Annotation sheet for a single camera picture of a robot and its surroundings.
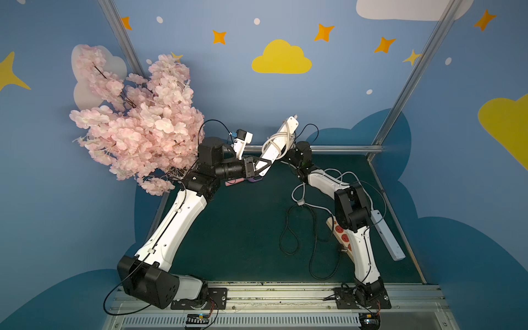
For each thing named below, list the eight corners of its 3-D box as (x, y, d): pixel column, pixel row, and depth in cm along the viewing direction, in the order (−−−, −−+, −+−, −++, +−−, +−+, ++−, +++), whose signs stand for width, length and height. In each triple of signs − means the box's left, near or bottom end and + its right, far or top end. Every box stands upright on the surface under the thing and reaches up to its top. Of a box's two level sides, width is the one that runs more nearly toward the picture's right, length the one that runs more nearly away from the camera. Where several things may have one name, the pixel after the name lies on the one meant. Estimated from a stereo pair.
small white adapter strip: (394, 261, 86) (398, 259, 84) (366, 213, 100) (368, 211, 98) (405, 258, 87) (409, 256, 84) (375, 211, 101) (378, 208, 99)
